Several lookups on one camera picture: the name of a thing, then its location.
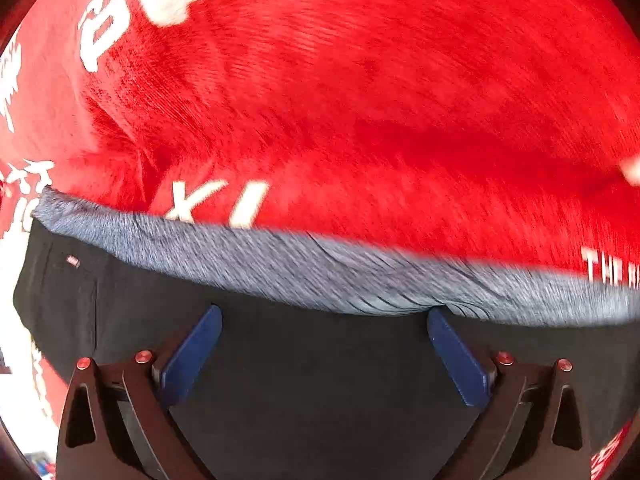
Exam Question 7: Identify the black pants with patterned waistband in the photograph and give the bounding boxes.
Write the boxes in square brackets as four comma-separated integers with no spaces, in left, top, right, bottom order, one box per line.
[12,186,640,480]

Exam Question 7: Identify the red printed blanket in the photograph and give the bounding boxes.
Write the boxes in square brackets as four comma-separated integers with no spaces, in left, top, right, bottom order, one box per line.
[0,0,640,480]

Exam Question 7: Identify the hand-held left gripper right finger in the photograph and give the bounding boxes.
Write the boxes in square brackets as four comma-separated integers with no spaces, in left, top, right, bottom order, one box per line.
[426,307,593,480]

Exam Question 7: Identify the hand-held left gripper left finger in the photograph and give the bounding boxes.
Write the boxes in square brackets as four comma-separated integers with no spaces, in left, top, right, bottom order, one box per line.
[56,304,223,480]

